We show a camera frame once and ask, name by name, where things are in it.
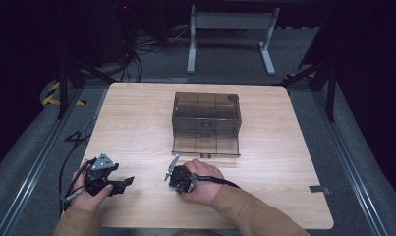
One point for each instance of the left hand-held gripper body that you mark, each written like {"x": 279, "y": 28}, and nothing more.
{"x": 95, "y": 182}

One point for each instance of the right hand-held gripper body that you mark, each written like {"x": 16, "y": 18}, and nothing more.
{"x": 182, "y": 175}

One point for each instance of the smoky plastic drawer box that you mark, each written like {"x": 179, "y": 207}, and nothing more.
{"x": 205, "y": 111}

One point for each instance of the person's left hand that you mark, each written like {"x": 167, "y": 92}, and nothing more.
{"x": 85, "y": 201}

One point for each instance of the person's right hand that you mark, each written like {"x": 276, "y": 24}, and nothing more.
{"x": 207, "y": 191}

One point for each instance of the black metal stand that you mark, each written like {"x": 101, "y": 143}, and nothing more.
{"x": 63, "y": 91}
{"x": 331, "y": 95}

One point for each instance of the yellow black floor tape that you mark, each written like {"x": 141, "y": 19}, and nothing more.
{"x": 289, "y": 77}
{"x": 51, "y": 98}

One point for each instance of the grey tape piece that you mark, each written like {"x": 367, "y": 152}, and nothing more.
{"x": 318, "y": 189}

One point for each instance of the white metal stand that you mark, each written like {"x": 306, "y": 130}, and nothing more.
{"x": 231, "y": 20}

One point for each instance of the aluminium floor rail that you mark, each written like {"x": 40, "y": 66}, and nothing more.
{"x": 38, "y": 164}
{"x": 349, "y": 164}

